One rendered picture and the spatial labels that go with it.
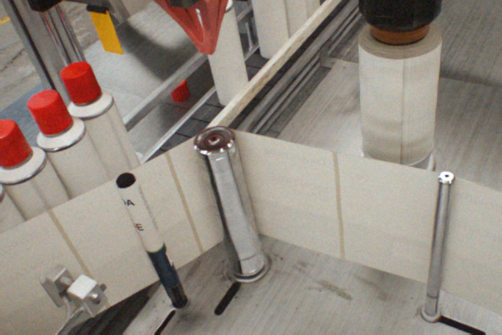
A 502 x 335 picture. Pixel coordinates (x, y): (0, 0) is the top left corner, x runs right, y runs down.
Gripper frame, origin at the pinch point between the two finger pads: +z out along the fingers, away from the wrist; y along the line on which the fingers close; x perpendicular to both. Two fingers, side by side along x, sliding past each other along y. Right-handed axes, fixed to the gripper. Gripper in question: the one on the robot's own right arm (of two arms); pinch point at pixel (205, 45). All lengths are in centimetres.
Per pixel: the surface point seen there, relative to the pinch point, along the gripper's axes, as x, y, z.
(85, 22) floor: 230, 153, 103
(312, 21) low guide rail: 8.8, 37.7, 17.6
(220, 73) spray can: 12.1, 15.1, 14.8
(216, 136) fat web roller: -6.2, -8.4, 3.4
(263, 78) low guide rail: 8.7, 20.5, 18.3
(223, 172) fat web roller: -7.4, -10.1, 5.8
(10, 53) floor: 249, 110, 104
